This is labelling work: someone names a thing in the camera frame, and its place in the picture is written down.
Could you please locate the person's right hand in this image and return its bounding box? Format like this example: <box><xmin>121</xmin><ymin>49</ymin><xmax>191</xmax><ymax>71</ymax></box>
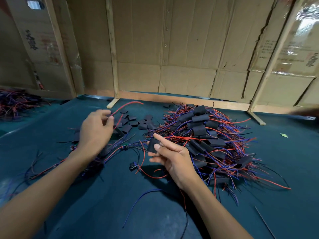
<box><xmin>147</xmin><ymin>133</ymin><xmax>200</xmax><ymax>192</ymax></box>

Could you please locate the person's right forearm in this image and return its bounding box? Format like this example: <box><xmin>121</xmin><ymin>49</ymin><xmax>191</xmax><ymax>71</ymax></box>
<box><xmin>179</xmin><ymin>177</ymin><xmax>252</xmax><ymax>239</ymax></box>

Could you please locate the pale slanted wooden post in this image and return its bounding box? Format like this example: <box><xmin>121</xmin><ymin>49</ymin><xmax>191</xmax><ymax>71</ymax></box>
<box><xmin>248</xmin><ymin>0</ymin><xmax>307</xmax><ymax>126</ymax></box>

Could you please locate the person's left hand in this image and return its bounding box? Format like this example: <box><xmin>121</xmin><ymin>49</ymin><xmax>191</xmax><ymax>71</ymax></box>
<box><xmin>75</xmin><ymin>109</ymin><xmax>115</xmax><ymax>160</ymax></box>

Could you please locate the wooden ledge board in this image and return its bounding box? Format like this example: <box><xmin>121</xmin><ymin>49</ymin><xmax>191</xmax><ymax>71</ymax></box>
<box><xmin>82</xmin><ymin>86</ymin><xmax>319</xmax><ymax>118</ymax></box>

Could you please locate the wire pile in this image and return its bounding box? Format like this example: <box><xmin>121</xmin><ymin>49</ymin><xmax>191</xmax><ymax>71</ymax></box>
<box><xmin>0</xmin><ymin>88</ymin><xmax>48</xmax><ymax>120</ymax></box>

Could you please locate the black sleeve piece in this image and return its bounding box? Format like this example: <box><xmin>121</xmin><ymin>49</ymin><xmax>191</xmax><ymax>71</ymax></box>
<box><xmin>147</xmin><ymin>137</ymin><xmax>162</xmax><ymax>154</ymax></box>

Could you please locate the thin wooden post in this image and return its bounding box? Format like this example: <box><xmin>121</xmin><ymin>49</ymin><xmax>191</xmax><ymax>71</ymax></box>
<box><xmin>105</xmin><ymin>0</ymin><xmax>120</xmax><ymax>109</ymax></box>

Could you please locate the pile of sleeved wired boards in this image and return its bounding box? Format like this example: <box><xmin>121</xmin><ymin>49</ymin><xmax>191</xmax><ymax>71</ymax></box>
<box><xmin>159</xmin><ymin>102</ymin><xmax>292</xmax><ymax>204</ymax></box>

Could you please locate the pile of unsleeved wired boards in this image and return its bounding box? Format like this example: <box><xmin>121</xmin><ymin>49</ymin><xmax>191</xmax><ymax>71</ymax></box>
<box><xmin>0</xmin><ymin>127</ymin><xmax>143</xmax><ymax>207</ymax></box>

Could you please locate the person's left forearm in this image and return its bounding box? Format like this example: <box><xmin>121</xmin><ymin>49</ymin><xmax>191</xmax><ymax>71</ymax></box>
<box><xmin>0</xmin><ymin>149</ymin><xmax>95</xmax><ymax>239</ymax></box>

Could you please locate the loose curved black wire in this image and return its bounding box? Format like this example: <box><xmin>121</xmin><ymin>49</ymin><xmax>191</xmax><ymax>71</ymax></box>
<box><xmin>179</xmin><ymin>201</ymin><xmax>189</xmax><ymax>239</ymax></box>

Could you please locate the loose blue wire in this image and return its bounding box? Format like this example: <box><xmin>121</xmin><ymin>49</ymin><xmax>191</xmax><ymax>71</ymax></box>
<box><xmin>122</xmin><ymin>189</ymin><xmax>162</xmax><ymax>228</ymax></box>

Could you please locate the clear plastic sheet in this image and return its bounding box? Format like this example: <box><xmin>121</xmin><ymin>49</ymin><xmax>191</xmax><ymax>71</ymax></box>
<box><xmin>286</xmin><ymin>2</ymin><xmax>319</xmax><ymax>75</ymax></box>

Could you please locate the wide wooden post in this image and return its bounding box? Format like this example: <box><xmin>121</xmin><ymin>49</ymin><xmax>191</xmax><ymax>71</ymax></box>
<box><xmin>44</xmin><ymin>0</ymin><xmax>77</xmax><ymax>99</ymax></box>

